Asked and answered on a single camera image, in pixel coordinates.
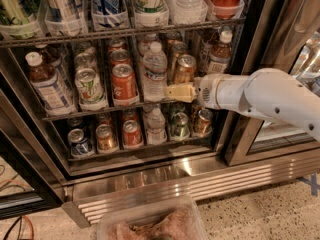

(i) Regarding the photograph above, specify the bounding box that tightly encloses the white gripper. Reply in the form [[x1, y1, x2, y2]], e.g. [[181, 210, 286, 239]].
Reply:
[[164, 73, 249, 110]]

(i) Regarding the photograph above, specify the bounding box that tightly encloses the orange soda can front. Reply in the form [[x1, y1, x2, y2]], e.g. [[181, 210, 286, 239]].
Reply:
[[173, 54, 196, 84]]

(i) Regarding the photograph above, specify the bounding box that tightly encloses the orange soda can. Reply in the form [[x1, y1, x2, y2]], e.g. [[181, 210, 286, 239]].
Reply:
[[173, 54, 196, 84], [168, 42, 188, 70]]

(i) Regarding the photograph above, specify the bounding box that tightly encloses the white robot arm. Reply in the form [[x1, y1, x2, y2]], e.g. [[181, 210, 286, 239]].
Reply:
[[164, 68, 320, 141]]

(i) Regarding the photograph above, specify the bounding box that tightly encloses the clear water bottle middle shelf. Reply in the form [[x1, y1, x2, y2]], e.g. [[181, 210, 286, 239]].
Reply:
[[143, 42, 167, 102]]

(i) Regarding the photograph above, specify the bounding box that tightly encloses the green can bottom shelf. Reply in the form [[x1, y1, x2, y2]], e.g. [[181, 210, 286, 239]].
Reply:
[[171, 112, 189, 138]]

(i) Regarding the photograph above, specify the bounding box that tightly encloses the orange can bottom shelf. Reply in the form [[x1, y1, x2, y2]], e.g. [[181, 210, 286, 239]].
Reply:
[[193, 108, 212, 134]]

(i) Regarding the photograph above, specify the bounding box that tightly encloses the small water bottle bottom shelf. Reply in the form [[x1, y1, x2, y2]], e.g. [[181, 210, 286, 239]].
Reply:
[[147, 108, 167, 145]]

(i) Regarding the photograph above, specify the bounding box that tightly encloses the red cola can front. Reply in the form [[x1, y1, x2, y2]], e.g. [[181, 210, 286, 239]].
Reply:
[[111, 64, 136, 100]]

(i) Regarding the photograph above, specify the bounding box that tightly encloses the red cola can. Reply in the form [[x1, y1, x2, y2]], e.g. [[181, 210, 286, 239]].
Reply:
[[109, 49, 132, 67], [111, 64, 136, 100]]

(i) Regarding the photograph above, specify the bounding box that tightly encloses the red can bottom shelf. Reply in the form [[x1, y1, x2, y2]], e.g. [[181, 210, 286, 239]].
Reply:
[[122, 120, 142, 147]]

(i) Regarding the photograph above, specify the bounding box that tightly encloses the green white bottle top shelf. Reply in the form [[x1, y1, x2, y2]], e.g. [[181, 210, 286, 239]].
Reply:
[[134, 0, 169, 27]]

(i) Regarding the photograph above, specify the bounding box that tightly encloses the water bottle top shelf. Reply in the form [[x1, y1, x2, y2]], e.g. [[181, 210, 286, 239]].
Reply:
[[166, 0, 208, 25]]

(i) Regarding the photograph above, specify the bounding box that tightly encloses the steel fridge bottom grille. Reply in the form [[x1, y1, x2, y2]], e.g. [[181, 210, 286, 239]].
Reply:
[[62, 143, 320, 228]]

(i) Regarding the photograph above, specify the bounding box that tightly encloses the gold can bottom shelf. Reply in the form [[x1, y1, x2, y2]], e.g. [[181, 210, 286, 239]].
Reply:
[[96, 124, 117, 151]]

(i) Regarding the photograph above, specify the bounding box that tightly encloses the green white soda can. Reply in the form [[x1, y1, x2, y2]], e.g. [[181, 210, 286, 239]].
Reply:
[[75, 68, 104, 104]]

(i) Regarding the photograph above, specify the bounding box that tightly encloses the blue white can top shelf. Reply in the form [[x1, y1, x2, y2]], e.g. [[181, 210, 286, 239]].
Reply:
[[91, 0, 129, 31]]

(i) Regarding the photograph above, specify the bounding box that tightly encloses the blue can bottom shelf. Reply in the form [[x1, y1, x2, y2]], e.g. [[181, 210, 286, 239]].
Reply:
[[68, 128, 94, 157]]

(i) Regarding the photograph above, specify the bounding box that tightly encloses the steel fridge door right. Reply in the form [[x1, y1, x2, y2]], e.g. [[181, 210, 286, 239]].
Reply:
[[226, 0, 320, 165]]

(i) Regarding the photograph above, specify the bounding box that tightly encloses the iced tea bottle right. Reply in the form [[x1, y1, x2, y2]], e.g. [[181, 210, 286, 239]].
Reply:
[[207, 30, 233, 74]]

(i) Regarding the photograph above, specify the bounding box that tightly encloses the iced tea bottle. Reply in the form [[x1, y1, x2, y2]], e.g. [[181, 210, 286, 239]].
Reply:
[[207, 30, 233, 74], [25, 52, 73, 110]]

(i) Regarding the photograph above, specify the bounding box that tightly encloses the clear plastic bin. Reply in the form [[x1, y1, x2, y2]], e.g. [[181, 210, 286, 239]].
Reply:
[[97, 196, 208, 240]]

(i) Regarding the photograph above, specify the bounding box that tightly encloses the iced tea bottle left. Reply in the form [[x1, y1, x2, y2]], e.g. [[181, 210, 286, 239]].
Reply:
[[25, 52, 73, 110]]

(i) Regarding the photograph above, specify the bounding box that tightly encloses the wire shelf upper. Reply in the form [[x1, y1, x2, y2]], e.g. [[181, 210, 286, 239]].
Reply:
[[0, 17, 245, 48]]

